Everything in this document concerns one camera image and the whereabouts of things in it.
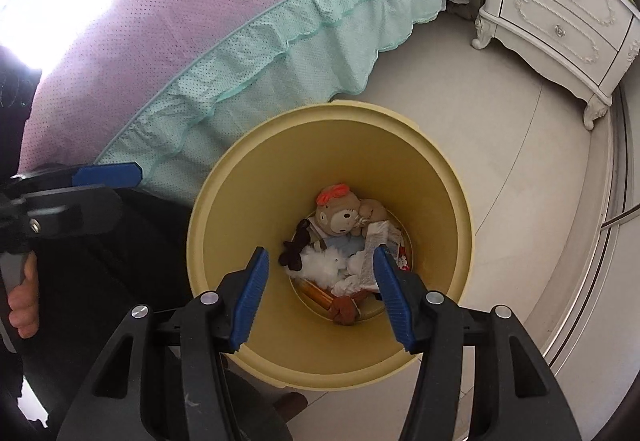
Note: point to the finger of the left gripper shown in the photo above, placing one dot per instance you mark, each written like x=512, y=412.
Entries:
x=65, y=212
x=126, y=175

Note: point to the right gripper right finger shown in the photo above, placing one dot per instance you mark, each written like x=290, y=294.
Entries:
x=515, y=396

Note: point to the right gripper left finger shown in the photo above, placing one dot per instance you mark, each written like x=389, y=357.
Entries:
x=109, y=404

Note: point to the red snack wrapper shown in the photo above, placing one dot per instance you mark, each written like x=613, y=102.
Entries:
x=402, y=259

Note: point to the rust orange knit cloth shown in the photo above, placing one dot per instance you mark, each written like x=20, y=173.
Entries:
x=344, y=311

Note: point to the white tissue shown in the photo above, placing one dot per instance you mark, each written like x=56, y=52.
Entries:
x=370, y=260

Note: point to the dark maroon hair scrunchie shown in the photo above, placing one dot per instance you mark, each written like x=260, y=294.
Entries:
x=291, y=256

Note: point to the white fluffy plush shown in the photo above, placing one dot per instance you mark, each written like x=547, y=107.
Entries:
x=325, y=268

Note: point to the brown teddy plush toy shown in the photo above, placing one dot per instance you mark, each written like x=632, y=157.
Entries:
x=340, y=212

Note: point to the orange rectangular box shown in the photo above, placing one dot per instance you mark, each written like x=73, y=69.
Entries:
x=315, y=294

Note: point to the yellow plastic trash bin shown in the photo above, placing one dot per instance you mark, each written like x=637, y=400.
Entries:
x=295, y=186

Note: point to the person's left hand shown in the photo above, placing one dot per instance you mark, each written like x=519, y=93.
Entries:
x=23, y=301

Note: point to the person's dark trousers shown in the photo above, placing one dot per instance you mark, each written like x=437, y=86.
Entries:
x=88, y=283

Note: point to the purple dotted bed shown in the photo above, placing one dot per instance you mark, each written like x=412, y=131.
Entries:
x=172, y=84

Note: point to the blue white tissue box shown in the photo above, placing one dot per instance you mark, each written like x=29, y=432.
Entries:
x=347, y=245

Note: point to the white nightstand with drawers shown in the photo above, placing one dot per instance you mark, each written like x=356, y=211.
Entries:
x=585, y=46

